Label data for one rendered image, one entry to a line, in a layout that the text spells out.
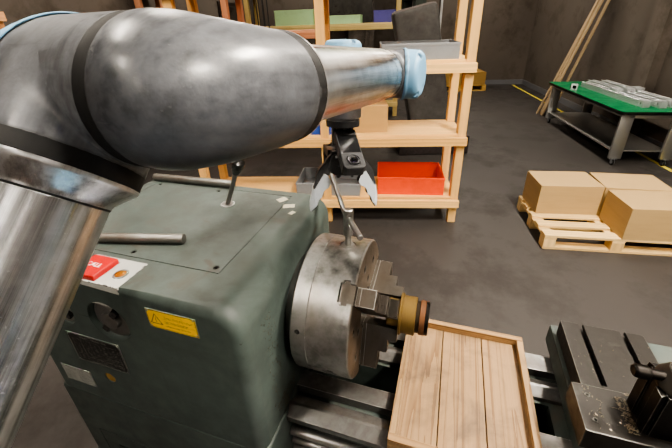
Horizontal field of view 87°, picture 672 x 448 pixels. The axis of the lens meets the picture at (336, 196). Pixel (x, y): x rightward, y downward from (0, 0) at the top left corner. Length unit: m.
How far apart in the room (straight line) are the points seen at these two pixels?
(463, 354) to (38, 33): 1.03
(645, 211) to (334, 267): 2.90
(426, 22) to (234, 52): 4.45
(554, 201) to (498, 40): 7.78
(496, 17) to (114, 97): 10.71
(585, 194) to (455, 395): 2.83
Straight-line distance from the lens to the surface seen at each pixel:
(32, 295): 0.33
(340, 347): 0.76
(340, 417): 0.96
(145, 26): 0.27
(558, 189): 3.51
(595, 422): 0.89
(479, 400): 1.01
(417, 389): 0.99
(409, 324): 0.83
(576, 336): 1.11
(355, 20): 7.00
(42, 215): 0.32
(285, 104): 0.27
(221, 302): 0.67
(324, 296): 0.74
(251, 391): 0.79
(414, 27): 4.64
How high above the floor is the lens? 1.68
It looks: 26 degrees down
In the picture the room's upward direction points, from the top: 2 degrees counter-clockwise
